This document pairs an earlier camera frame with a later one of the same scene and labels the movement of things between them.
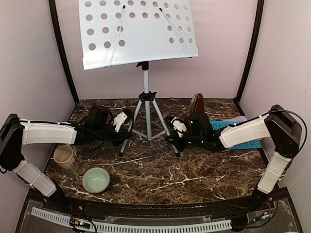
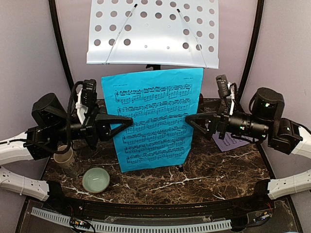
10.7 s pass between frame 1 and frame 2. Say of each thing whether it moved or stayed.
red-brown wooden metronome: stayed
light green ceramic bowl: stayed
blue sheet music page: moved
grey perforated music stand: moved
